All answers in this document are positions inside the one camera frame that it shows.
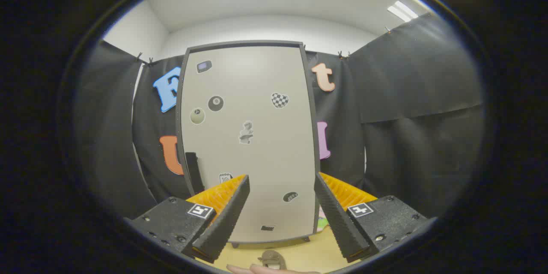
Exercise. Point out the small ceiling light panel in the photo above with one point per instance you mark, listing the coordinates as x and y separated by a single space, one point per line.
402 11

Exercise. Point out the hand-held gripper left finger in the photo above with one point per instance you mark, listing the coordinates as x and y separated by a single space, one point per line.
227 218

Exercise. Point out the brown fuzzy shoe with bow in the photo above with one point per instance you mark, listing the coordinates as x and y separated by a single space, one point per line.
272 259

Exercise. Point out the pink green plush toy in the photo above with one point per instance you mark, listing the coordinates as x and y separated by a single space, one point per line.
323 221

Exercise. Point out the black backdrop cloth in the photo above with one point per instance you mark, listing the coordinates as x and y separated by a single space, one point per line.
411 137

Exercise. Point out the grey shoe cabinet door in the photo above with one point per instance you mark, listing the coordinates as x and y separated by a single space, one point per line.
257 158

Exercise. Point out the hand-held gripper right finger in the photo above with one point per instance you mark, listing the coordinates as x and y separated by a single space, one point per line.
338 218

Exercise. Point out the grey shoe cabinet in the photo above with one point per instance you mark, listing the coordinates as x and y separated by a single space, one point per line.
311 94

